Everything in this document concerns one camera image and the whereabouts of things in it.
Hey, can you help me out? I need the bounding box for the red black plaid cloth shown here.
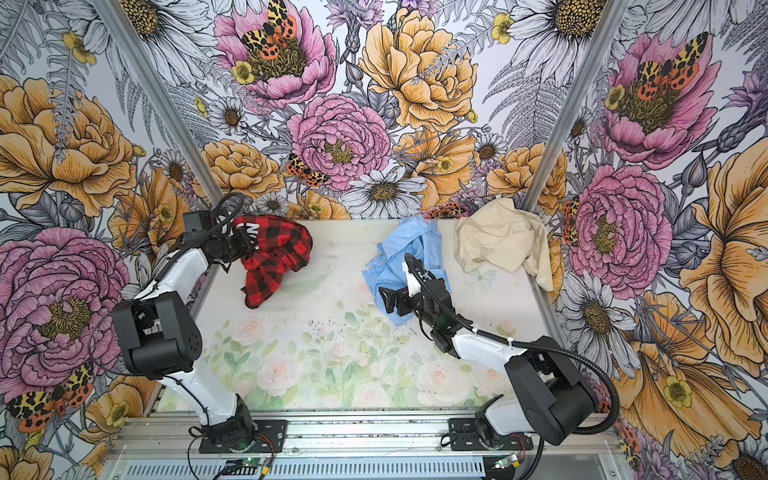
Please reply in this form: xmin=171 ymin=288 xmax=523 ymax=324
xmin=233 ymin=215 xmax=313 ymax=309

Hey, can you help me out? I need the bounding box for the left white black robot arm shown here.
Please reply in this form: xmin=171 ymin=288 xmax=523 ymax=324
xmin=112 ymin=211 xmax=256 ymax=451

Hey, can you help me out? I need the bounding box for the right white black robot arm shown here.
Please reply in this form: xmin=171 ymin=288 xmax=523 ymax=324
xmin=379 ymin=254 xmax=617 ymax=449

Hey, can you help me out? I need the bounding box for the light blue cloth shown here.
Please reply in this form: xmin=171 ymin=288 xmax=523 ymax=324
xmin=362 ymin=216 xmax=449 ymax=326

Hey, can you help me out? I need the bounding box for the beige cloth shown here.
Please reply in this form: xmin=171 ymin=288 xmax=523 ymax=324
xmin=454 ymin=198 xmax=554 ymax=292

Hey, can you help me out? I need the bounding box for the right green circuit board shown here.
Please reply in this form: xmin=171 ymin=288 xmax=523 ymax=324
xmin=492 ymin=453 xmax=523 ymax=471

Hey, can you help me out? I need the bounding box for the green circuit board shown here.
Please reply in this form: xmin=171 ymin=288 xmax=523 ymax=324
xmin=492 ymin=453 xmax=523 ymax=471
xmin=223 ymin=457 xmax=274 ymax=476

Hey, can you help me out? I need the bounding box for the left green circuit board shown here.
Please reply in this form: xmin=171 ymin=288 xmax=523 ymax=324
xmin=223 ymin=457 xmax=274 ymax=476

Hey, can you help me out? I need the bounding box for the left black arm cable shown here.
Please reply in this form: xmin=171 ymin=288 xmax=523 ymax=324
xmin=149 ymin=191 xmax=247 ymax=289

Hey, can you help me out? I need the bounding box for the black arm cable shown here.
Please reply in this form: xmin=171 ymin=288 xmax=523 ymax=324
xmin=149 ymin=191 xmax=247 ymax=289
xmin=404 ymin=251 xmax=622 ymax=480

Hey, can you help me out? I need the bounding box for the aluminium front frame rail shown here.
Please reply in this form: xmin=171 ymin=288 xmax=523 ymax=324
xmin=107 ymin=410 xmax=619 ymax=462

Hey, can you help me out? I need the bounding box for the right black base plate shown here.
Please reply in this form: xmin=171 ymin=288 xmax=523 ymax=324
xmin=440 ymin=418 xmax=534 ymax=452

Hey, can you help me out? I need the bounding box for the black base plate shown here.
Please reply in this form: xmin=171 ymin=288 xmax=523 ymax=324
xmin=198 ymin=420 xmax=288 ymax=454
xmin=440 ymin=418 xmax=534 ymax=452

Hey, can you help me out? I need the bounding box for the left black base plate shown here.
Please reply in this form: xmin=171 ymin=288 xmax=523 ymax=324
xmin=198 ymin=420 xmax=288 ymax=454

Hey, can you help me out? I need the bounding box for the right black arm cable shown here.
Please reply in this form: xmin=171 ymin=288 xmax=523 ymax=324
xmin=404 ymin=251 xmax=622 ymax=480

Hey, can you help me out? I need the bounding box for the white slotted cable duct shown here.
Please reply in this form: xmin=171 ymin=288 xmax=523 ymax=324
xmin=108 ymin=457 xmax=486 ymax=479

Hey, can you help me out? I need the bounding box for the left aluminium corner post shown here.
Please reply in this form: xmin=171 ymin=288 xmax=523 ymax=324
xmin=94 ymin=1 xmax=224 ymax=205

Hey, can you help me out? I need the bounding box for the aluminium corner post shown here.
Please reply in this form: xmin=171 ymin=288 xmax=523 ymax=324
xmin=94 ymin=1 xmax=224 ymax=205
xmin=520 ymin=0 xmax=631 ymax=212

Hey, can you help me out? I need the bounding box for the right aluminium corner post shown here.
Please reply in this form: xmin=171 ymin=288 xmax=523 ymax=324
xmin=520 ymin=0 xmax=631 ymax=212

